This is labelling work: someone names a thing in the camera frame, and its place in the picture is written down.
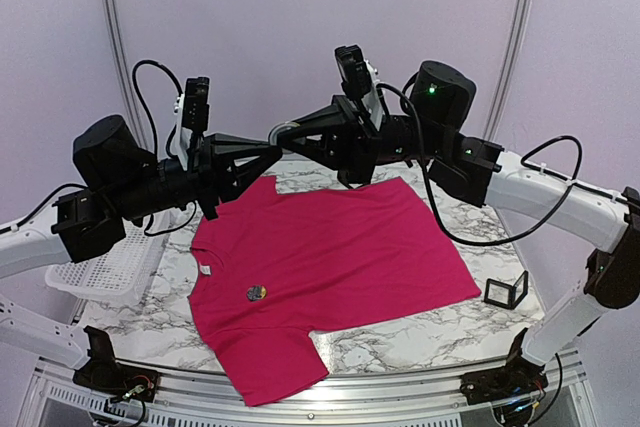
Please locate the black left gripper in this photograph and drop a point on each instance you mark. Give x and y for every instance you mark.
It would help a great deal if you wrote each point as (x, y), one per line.
(210, 173)

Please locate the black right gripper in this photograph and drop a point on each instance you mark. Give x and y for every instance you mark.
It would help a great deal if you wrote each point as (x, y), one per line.
(351, 146)

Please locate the gold brooch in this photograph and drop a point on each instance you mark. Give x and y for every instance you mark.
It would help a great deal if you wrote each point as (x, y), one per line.
(279, 129)

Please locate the magenta t-shirt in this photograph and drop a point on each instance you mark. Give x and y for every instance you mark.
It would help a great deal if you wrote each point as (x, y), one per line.
(330, 260)

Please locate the silver round brooch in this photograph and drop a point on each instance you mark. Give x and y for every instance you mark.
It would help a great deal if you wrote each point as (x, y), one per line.
(256, 293)

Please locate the black brooch box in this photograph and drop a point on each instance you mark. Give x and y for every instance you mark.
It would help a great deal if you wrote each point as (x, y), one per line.
(504, 295)

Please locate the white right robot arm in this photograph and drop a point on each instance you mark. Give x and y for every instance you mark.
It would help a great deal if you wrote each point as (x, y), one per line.
(481, 173)

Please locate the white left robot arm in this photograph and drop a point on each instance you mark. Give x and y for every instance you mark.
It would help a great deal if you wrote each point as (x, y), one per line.
(122, 183)

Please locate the white shirt neck label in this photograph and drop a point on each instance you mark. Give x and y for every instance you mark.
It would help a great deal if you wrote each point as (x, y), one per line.
(205, 270)

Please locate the white plastic basket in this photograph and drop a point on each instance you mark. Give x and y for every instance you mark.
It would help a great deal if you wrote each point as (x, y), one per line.
(119, 277)

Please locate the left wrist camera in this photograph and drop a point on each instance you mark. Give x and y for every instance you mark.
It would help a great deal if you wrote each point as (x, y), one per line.
(191, 118)

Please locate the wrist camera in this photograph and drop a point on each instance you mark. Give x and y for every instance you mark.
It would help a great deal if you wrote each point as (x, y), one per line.
(359, 82)
(191, 118)

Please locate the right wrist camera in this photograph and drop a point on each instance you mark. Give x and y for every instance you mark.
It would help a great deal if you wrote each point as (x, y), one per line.
(359, 82)

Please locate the aluminium left corner post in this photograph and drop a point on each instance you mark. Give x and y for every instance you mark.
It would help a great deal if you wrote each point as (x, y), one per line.
(133, 112)

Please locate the aluminium corner post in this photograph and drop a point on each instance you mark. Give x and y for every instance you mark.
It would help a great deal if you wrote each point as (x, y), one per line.
(133, 112)
(515, 39)

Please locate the aluminium right corner post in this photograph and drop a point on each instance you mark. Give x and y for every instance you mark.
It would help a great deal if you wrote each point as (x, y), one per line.
(515, 39)

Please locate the aluminium front frame rail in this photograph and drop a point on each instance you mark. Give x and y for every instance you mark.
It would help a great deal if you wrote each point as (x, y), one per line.
(424, 397)

